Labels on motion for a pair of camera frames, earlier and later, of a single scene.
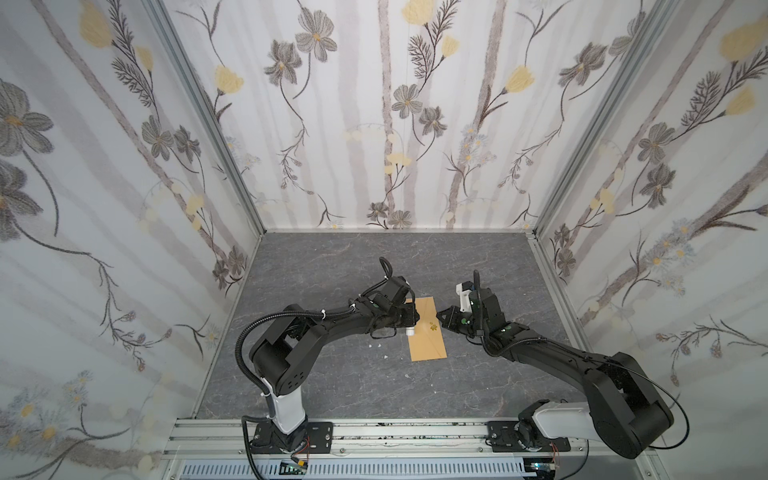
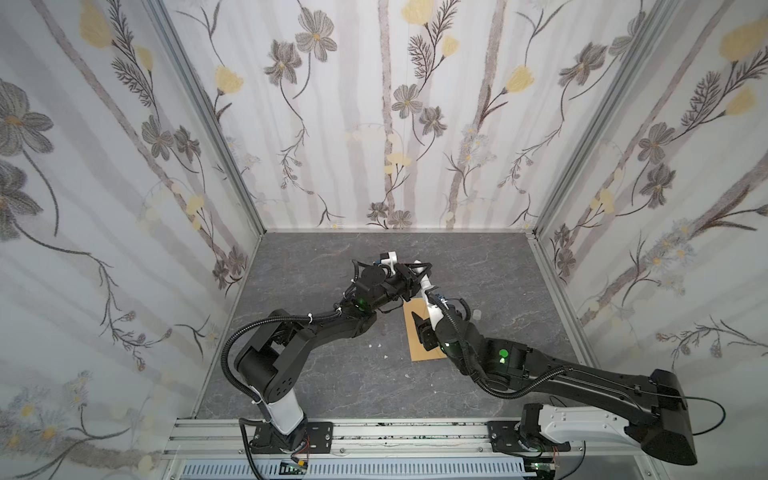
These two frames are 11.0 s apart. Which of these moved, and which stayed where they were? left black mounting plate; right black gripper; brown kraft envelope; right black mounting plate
Moved: right black gripper
Stayed: left black mounting plate; brown kraft envelope; right black mounting plate
